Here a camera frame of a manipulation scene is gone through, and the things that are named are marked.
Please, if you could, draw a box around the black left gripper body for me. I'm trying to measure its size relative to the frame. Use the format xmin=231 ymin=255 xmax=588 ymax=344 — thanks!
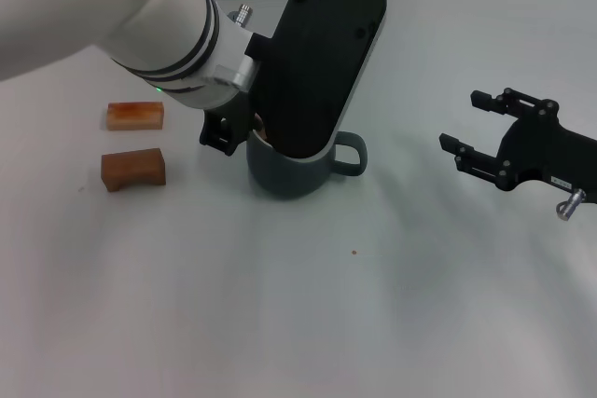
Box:
xmin=204 ymin=93 xmax=257 ymax=132

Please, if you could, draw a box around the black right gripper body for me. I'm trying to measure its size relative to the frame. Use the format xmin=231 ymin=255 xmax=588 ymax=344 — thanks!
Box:
xmin=495 ymin=114 xmax=597 ymax=206

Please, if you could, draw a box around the grey ceramic mug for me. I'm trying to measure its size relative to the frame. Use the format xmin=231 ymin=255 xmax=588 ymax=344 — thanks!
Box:
xmin=245 ymin=130 xmax=368 ymax=201

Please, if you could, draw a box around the light flat wooden block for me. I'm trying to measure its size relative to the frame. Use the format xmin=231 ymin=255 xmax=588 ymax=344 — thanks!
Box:
xmin=105 ymin=100 xmax=167 ymax=131

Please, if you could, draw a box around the brown arched wooden block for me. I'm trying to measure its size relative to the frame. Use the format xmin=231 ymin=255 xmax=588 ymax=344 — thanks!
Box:
xmin=101 ymin=147 xmax=168 ymax=194

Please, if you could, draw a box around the right gripper silver cable connector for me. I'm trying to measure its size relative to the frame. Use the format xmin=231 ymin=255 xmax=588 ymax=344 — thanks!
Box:
xmin=554 ymin=187 xmax=588 ymax=223

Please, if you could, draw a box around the black left wrist camera housing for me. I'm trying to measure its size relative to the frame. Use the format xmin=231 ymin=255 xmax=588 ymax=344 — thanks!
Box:
xmin=244 ymin=0 xmax=388 ymax=162

